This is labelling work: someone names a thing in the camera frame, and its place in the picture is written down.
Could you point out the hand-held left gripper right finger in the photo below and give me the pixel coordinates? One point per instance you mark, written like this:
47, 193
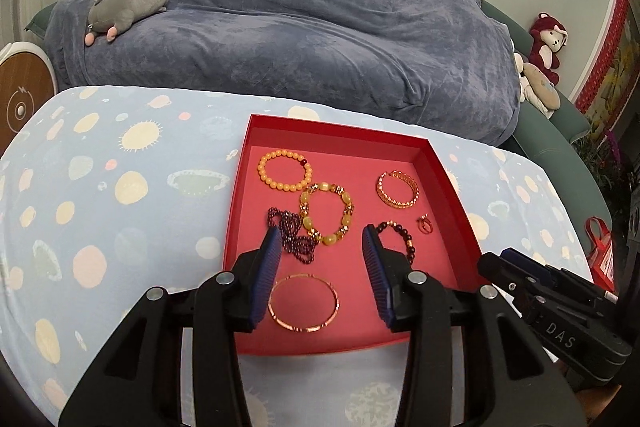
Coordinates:
377, 277

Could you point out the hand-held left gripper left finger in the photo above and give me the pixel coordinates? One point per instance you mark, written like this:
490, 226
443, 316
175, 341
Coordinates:
265, 277

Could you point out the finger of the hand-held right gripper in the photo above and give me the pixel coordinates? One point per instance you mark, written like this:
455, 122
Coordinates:
500, 272
530, 263

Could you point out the thin gold bangle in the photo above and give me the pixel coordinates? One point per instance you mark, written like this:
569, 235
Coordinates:
292, 326

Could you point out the red cardboard box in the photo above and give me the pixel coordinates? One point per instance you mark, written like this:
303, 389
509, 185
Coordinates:
350, 157

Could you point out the red gift bag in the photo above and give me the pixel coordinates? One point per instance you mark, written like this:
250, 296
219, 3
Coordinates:
602, 252

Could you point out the potted plant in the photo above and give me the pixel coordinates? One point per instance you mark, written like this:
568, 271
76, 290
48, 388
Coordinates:
605, 167

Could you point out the blue-covered sofa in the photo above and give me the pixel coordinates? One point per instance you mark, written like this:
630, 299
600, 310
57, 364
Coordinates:
555, 142

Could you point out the white and grey plush toy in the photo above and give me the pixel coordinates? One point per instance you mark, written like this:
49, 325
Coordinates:
537, 87

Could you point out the red monkey plush toy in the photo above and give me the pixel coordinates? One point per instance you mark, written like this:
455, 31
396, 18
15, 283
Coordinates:
546, 52

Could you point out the grey-blue velvet blanket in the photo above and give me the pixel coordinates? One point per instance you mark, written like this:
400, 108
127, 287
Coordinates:
300, 22

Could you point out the round wooden-top white device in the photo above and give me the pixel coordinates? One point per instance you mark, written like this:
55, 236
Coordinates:
22, 97

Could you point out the red-bordered flower wall hanging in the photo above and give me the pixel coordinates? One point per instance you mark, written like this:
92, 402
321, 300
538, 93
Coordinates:
610, 57

